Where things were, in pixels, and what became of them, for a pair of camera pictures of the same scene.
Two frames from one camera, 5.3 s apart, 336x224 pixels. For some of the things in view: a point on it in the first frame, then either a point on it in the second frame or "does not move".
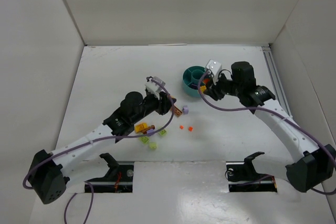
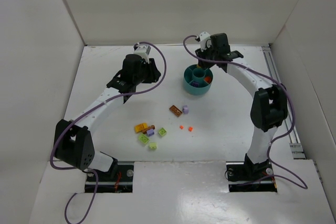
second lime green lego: [163, 132] does not move
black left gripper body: [165, 104] → [153, 70]
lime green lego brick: [145, 139] does not move
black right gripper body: [212, 91] → [229, 56]
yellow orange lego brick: [138, 128] does not move
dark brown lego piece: [151, 127] does not move
